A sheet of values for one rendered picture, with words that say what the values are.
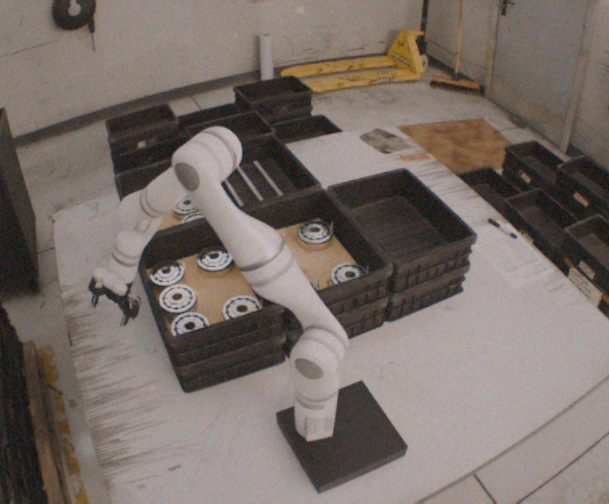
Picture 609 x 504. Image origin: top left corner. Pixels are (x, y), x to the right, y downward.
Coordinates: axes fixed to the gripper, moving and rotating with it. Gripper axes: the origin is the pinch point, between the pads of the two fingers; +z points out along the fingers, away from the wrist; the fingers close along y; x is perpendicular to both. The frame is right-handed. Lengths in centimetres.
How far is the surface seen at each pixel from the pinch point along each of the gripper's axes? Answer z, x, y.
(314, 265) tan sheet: -19, -39, -41
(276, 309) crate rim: -20.4, -10.2, -36.3
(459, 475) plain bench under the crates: -15, 10, -94
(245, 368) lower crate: 1.2, -10.4, -37.1
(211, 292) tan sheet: -5.8, -23.1, -19.7
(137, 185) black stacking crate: -1, -60, 24
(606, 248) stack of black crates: -56, -122, -161
